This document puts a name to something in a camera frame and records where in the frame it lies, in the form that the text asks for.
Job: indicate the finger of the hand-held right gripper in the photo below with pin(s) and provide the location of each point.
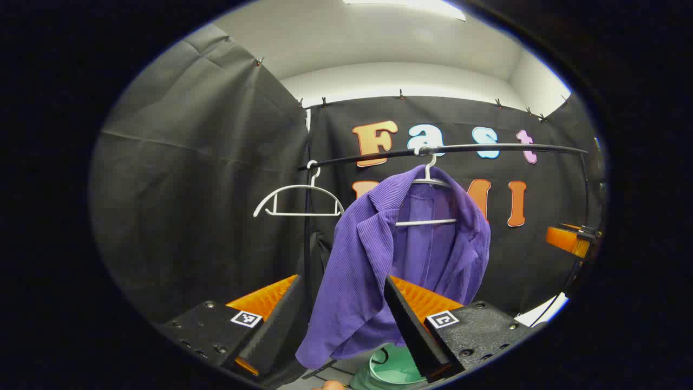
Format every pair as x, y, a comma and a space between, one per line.
563, 240

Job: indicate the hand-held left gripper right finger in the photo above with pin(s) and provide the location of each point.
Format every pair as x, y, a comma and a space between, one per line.
411, 330

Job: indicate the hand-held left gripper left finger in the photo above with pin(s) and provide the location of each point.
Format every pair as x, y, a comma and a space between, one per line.
276, 330

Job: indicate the green laundry hamper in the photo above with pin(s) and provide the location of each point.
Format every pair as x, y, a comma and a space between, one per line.
395, 372

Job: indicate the purple ribbed jacket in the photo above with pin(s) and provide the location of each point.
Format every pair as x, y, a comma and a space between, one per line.
357, 281

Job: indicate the white clothes hanger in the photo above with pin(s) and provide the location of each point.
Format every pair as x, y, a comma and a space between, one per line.
303, 214
427, 222

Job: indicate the black clothes rack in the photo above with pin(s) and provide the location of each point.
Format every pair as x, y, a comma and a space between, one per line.
487, 147

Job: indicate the white box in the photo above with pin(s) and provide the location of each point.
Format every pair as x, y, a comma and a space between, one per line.
541, 311

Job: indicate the black backdrop cloth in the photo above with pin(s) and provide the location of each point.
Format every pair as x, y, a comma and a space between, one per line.
189, 189

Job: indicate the row of small black clips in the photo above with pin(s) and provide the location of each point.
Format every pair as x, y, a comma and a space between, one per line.
401, 94

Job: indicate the ceiling light panel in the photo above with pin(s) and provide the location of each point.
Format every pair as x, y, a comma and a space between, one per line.
411, 5

